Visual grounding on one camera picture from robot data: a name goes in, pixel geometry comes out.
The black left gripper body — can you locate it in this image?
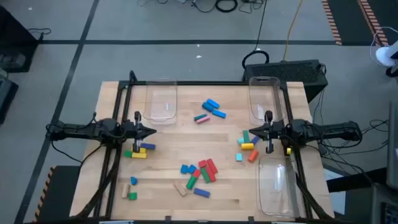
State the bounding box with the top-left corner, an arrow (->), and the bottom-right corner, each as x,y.
121,111 -> 144,153

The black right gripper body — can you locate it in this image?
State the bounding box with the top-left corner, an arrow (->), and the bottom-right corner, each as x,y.
263,110 -> 292,154

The red rectangular bar block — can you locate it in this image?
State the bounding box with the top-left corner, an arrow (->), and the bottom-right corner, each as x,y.
206,158 -> 219,174
205,167 -> 217,183

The natural wood bar block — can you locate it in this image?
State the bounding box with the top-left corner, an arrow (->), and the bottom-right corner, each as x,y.
173,180 -> 188,197

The clear plastic bin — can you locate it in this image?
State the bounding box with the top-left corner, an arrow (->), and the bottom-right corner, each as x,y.
255,154 -> 302,218
248,76 -> 287,126
142,79 -> 178,126

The black computer case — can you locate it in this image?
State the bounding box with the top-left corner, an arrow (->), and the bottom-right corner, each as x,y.
241,58 -> 329,103

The green cylinder block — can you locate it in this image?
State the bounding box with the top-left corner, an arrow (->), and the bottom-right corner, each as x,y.
185,175 -> 198,190

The black mat orange-striped edge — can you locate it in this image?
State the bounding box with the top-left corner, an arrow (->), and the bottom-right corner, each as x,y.
321,0 -> 398,47
32,164 -> 82,224

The white round device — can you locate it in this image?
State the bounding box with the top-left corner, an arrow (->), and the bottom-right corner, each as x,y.
374,40 -> 398,68

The dark grey equipment case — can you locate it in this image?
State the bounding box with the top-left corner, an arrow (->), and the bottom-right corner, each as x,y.
0,70 -> 19,125

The dark workstation desk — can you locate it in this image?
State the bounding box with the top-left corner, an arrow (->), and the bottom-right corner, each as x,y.
325,167 -> 398,224

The black equipment platform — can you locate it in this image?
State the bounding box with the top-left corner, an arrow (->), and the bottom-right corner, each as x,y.
0,4 -> 40,74

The black aluminium table frame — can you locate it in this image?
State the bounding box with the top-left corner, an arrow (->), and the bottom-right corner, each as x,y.
73,70 -> 333,223

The black cable with coil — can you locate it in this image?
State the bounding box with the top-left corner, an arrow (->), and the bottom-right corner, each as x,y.
241,0 -> 271,70

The yellow cable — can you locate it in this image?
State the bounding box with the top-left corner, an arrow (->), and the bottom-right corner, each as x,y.
282,0 -> 304,62

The black coiled floor cable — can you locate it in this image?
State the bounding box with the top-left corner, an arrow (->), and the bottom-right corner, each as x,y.
215,0 -> 239,14

